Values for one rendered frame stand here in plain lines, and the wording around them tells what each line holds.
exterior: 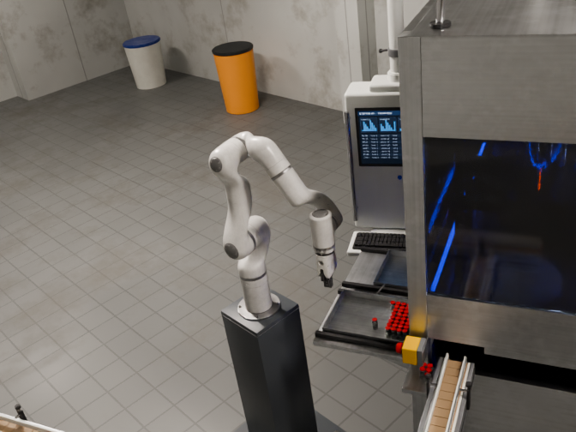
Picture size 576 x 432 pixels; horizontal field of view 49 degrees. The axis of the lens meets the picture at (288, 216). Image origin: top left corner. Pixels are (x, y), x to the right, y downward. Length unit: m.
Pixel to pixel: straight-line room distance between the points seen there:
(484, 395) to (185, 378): 1.94
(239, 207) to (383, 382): 1.55
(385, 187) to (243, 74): 4.24
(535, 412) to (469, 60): 1.31
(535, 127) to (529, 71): 0.16
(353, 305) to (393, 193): 0.76
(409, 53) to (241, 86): 5.53
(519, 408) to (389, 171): 1.30
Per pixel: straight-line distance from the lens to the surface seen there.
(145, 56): 8.82
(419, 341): 2.33
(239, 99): 7.36
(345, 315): 2.69
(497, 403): 2.52
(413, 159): 1.98
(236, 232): 2.53
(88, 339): 4.40
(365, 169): 3.21
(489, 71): 1.83
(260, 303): 2.75
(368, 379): 3.66
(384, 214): 3.32
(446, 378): 2.35
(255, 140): 2.32
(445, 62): 1.84
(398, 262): 2.97
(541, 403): 2.48
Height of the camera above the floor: 2.59
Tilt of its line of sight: 30 degrees down
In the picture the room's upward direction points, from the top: 8 degrees counter-clockwise
